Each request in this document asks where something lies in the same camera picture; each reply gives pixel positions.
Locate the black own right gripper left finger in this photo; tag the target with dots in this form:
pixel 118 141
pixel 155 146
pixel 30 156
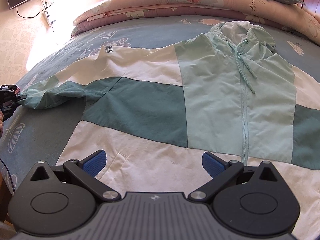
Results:
pixel 53 200

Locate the black own right gripper right finger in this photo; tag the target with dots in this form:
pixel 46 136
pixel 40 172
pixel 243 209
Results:
pixel 249 200

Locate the person's left hand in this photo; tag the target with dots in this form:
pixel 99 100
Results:
pixel 1 124

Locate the white green hooded jacket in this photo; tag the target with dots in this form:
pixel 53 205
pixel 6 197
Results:
pixel 228 91

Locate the white wall power strip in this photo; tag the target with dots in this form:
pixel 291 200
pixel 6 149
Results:
pixel 46 16

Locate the blue floral bed sheet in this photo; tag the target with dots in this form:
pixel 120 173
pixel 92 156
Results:
pixel 42 134

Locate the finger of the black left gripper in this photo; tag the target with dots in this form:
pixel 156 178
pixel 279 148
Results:
pixel 10 96

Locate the pink floral folded quilt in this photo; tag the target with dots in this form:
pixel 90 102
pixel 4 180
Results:
pixel 268 12

